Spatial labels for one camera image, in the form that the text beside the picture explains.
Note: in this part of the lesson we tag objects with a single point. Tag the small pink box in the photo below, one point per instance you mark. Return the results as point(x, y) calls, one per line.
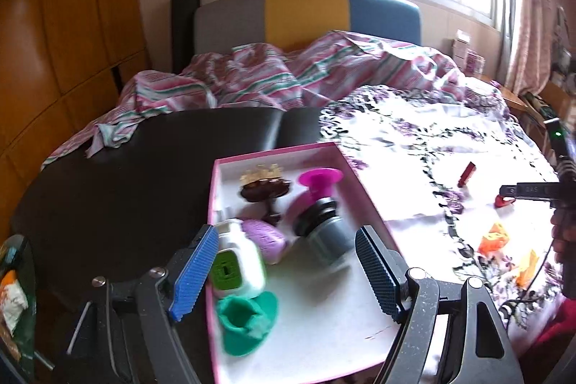
point(474, 62)

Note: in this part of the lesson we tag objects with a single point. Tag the magenta and grey suction toy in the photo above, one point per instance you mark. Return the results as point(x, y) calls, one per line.
point(330, 238)

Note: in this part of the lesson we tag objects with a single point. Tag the brown lotus-shaped stand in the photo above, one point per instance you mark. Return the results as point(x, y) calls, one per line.
point(265, 191)

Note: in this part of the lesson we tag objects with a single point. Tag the red rectangular block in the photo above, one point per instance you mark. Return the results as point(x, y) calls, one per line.
point(467, 175)

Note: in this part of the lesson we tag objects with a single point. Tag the black rolled mat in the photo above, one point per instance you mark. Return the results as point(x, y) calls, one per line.
point(183, 28)

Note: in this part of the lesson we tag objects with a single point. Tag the pink green striped bed sheet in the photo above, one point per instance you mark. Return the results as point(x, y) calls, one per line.
point(270, 73)

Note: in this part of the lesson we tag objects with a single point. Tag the small blue item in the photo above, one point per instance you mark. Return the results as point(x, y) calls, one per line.
point(8, 256)

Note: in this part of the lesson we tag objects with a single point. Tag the purple oval soap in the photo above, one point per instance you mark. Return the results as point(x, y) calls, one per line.
point(270, 239)

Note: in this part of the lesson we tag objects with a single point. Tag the wooden nightstand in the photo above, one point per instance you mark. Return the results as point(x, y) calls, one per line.
point(513, 98)

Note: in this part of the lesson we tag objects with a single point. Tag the white bottle with green cap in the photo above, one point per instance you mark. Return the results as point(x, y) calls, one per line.
point(243, 249)

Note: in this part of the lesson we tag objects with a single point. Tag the pink patterned curtain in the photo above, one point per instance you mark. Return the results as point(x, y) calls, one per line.
point(526, 6)

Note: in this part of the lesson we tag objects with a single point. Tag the pink cardboard box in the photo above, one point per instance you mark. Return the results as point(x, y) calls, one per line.
point(315, 298)

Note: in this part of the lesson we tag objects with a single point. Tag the purple floral white blanket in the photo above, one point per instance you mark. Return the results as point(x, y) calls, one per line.
point(405, 132)

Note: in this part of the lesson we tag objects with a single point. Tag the person's right hand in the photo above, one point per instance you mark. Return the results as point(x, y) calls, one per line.
point(564, 235)

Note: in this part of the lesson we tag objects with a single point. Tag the grey yellow blue headboard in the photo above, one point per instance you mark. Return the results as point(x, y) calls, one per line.
point(306, 15)

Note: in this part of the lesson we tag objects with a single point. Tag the yellow orange toy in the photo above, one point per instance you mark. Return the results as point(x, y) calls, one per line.
point(526, 269)

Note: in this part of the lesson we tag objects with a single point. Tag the small white box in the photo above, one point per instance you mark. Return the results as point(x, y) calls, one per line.
point(461, 44)

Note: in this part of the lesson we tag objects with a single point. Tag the wooden wardrobe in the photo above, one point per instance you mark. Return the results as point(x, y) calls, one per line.
point(67, 6)

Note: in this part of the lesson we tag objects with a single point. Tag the small golden crown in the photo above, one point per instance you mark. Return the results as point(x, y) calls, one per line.
point(261, 173)

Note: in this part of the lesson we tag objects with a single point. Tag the white orange plastic bag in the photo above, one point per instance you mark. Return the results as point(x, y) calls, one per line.
point(11, 298)

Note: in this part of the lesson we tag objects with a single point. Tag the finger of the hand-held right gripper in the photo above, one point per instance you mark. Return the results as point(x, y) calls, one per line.
point(526, 190)

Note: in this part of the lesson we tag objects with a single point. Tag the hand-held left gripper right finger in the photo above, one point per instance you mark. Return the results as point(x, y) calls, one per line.
point(380, 276)

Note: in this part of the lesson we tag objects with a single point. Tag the round glass side table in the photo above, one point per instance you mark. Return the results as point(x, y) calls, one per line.
point(27, 321)

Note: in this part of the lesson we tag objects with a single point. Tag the red clothing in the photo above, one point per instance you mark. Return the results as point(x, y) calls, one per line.
point(549, 334)

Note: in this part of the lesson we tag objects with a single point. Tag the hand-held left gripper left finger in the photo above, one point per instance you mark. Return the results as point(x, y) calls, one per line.
point(193, 271)

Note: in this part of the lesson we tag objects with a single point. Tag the small red toy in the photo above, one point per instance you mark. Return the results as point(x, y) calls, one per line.
point(503, 202)

